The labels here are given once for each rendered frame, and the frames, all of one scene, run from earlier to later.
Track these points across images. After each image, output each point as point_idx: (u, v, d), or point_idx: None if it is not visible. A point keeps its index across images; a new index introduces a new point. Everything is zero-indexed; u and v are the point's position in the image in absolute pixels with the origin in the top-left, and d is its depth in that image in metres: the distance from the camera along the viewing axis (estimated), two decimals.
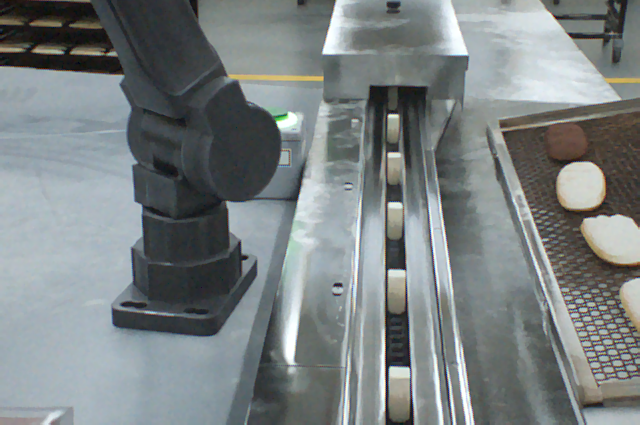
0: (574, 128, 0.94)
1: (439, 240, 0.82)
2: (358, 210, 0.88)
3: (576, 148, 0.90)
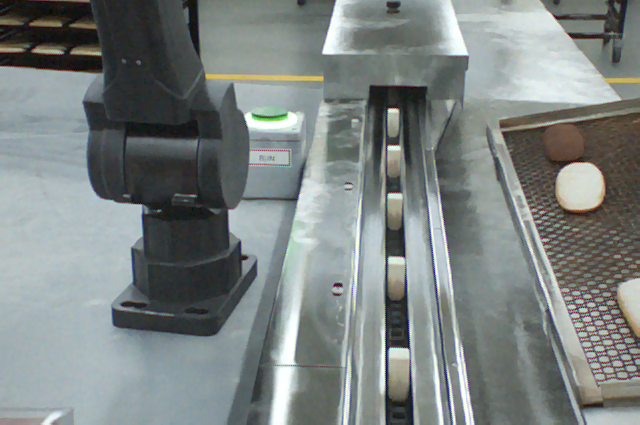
0: (572, 129, 0.94)
1: (439, 240, 0.82)
2: (358, 210, 0.88)
3: (574, 149, 0.90)
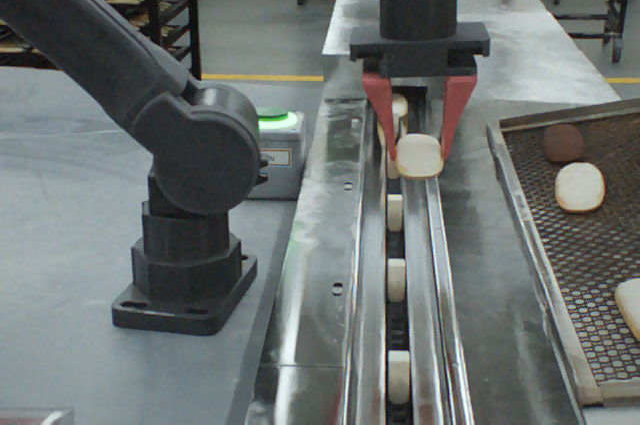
0: (571, 129, 0.94)
1: (439, 240, 0.82)
2: (358, 210, 0.88)
3: (573, 149, 0.90)
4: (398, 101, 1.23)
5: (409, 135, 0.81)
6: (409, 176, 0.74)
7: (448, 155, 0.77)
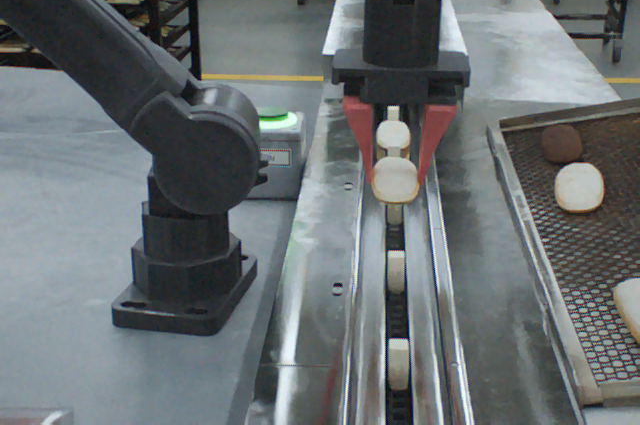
0: (570, 130, 0.94)
1: (439, 240, 0.82)
2: (358, 210, 0.88)
3: (572, 150, 0.90)
4: (399, 131, 1.11)
5: (387, 158, 0.82)
6: (384, 201, 0.74)
7: (424, 181, 0.78)
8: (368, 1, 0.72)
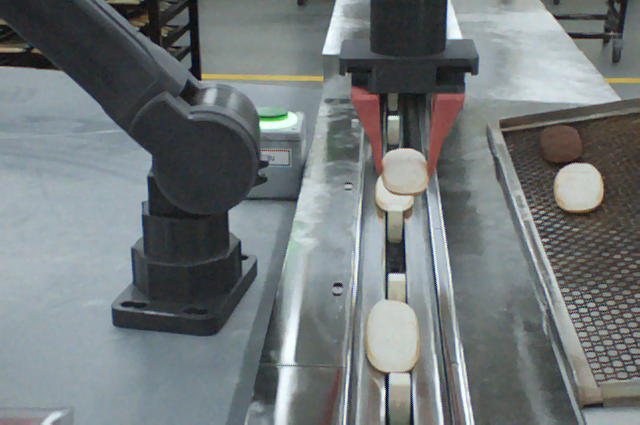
0: (569, 130, 0.94)
1: (439, 240, 0.82)
2: (358, 210, 0.88)
3: (571, 150, 0.90)
4: None
5: (383, 302, 0.72)
6: (379, 370, 0.64)
7: (434, 170, 0.77)
8: None
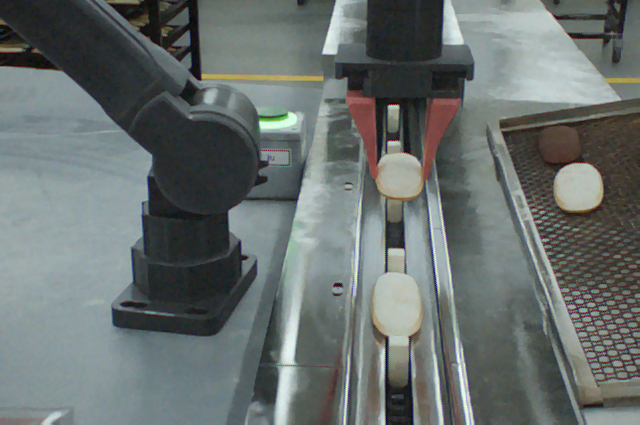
0: (567, 131, 0.94)
1: (439, 240, 0.82)
2: (358, 210, 0.88)
3: (570, 151, 0.90)
4: (406, 299, 0.72)
5: None
6: None
7: (428, 175, 0.77)
8: None
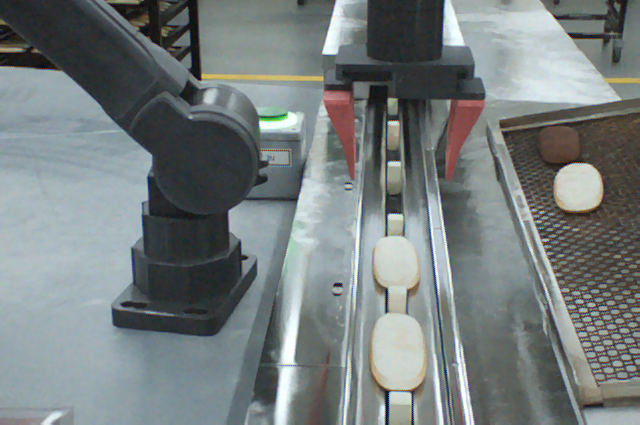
0: (567, 131, 0.94)
1: (439, 240, 0.82)
2: (358, 210, 0.88)
3: (569, 151, 0.90)
4: (408, 345, 0.66)
5: None
6: None
7: (452, 177, 0.77)
8: None
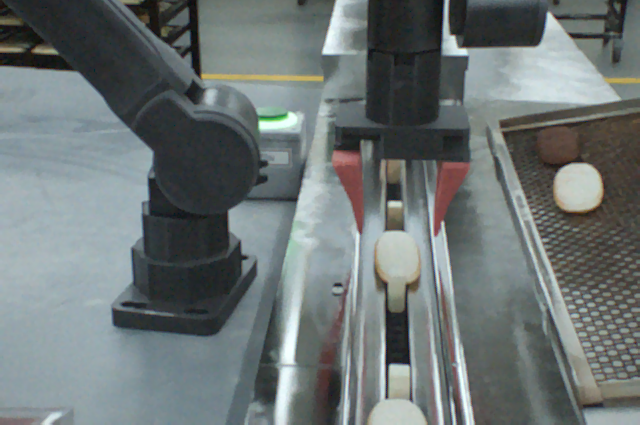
0: (565, 132, 0.94)
1: (439, 240, 0.82)
2: None
3: (568, 152, 0.90)
4: None
5: None
6: None
7: (357, 224, 0.81)
8: None
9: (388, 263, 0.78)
